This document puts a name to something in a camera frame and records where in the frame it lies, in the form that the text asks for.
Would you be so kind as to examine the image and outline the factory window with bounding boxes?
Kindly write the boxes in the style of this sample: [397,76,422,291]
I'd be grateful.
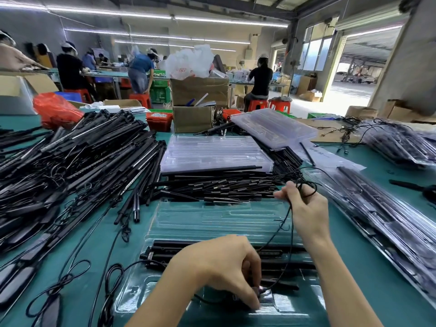
[301,23,338,72]

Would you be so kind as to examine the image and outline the person's left forearm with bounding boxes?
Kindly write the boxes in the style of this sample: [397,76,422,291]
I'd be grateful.
[125,265,205,327]

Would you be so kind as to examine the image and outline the person's right hand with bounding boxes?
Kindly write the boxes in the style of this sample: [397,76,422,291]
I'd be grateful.
[273,181,330,244]

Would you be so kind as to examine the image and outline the thin black rod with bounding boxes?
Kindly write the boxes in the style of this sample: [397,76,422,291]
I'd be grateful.
[299,142,316,167]

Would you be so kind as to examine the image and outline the person's left hand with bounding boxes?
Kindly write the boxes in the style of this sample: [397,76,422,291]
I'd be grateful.
[170,234,263,310]

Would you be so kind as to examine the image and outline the thin black cable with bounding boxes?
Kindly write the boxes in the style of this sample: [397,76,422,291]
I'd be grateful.
[256,167,328,298]

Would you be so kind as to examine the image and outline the red plastic bag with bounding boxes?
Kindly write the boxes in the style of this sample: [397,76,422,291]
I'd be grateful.
[33,92,85,130]

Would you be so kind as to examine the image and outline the low open cardboard box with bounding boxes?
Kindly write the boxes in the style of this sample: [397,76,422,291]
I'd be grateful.
[299,90,323,103]

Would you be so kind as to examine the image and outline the clear plastic blister tray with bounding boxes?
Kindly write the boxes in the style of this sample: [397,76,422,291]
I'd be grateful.
[114,197,328,327]

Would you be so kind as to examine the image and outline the flat stack of clear trays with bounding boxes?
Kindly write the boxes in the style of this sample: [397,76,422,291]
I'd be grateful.
[160,134,275,176]

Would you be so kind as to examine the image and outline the row of black cabled bars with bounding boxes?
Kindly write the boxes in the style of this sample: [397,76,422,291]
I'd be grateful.
[150,165,307,205]

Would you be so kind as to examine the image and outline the tall cardboard box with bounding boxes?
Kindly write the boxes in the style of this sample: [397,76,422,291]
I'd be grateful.
[297,75,317,96]

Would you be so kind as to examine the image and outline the bundle of black light bars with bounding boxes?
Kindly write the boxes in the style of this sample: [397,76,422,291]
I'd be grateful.
[140,239,317,292]

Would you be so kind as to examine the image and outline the green work table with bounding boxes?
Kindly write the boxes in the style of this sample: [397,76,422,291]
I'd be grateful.
[51,68,171,99]

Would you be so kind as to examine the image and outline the red plastic crate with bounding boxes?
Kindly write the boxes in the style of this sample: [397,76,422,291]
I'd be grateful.
[146,112,174,133]

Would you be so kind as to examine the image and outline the large pile of black light bars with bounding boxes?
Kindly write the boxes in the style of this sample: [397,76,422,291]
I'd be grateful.
[0,109,167,319]

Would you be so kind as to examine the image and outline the tilted stack of clear trays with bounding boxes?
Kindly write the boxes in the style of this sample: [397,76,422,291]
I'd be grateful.
[231,108,319,150]

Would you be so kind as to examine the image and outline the white paper sheet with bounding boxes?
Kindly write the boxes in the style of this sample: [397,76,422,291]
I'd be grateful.
[292,139,367,173]

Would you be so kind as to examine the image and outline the flat cardboard sheet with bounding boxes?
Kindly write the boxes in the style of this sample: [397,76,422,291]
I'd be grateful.
[296,117,372,144]

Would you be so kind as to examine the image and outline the stack of filled clear trays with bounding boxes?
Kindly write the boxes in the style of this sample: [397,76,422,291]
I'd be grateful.
[302,166,436,301]

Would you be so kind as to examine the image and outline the long ceiling strip light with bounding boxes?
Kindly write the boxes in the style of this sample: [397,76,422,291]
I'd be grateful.
[0,2,289,28]

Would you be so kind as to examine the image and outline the black controller with cable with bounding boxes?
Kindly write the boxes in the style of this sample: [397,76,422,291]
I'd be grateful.
[389,179,436,203]

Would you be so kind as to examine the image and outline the large open cardboard box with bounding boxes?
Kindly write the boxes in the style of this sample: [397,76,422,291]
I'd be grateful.
[170,77,230,108]

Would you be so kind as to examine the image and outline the looped black cable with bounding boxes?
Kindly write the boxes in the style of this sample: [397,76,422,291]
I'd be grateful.
[98,259,167,327]
[25,260,92,319]

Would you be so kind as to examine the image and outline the white plastic bag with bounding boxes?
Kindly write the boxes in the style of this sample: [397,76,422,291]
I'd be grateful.
[165,44,215,81]

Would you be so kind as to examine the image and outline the open cardboard box with flaps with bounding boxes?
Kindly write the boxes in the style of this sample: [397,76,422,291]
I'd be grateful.
[0,73,60,115]

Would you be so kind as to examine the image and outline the small red tray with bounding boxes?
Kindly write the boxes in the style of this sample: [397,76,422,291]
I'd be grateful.
[221,108,243,121]

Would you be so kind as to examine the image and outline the heap of bagged black cables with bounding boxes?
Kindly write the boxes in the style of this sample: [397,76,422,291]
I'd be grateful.
[308,116,436,167]

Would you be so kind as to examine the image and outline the person's right forearm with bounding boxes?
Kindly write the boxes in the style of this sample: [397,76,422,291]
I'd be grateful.
[311,233,384,327]

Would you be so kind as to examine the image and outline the blue plastic crate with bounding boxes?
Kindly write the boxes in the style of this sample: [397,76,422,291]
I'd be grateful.
[54,91,82,103]

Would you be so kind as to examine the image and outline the small brown cardboard box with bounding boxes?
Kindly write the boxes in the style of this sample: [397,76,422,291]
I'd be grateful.
[173,105,216,134]

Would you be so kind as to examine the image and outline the green plastic crate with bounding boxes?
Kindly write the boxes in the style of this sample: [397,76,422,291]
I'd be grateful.
[150,80,172,105]

